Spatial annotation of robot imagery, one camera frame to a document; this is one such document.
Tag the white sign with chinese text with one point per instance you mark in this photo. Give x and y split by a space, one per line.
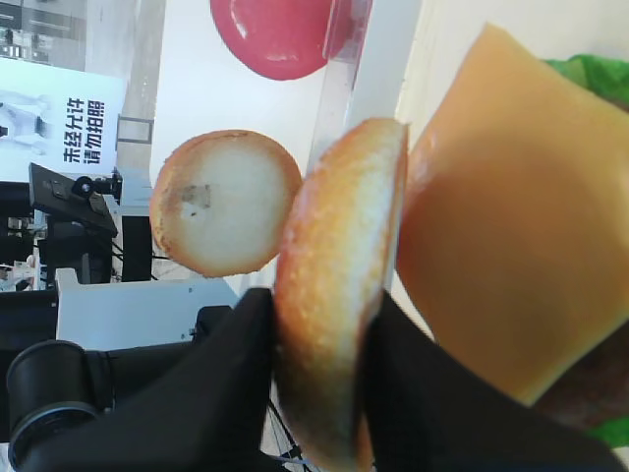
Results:
62 119

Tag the upright red tomato slice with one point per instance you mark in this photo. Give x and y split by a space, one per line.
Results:
291 39

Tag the white equipment cabinet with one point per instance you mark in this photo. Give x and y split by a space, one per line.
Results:
134 314

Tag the sesame top bun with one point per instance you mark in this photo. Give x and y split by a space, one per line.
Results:
335 259

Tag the meat patty on tray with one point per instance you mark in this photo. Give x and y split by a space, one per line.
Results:
592 396

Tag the cheese slice on tray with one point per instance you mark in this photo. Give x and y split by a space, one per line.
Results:
514 241

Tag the upright bun slice left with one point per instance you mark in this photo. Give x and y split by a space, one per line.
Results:
221 200

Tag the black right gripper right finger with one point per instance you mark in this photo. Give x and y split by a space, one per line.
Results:
426 412

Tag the left long clear rail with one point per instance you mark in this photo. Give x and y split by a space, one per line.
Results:
367 48

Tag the black monitor on stand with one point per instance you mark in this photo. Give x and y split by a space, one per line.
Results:
80 200

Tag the green lettuce leaf on tray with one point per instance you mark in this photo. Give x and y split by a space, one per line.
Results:
605 77

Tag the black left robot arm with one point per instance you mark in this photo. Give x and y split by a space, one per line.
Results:
55 387

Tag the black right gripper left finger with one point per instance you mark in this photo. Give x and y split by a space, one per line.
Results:
206 414

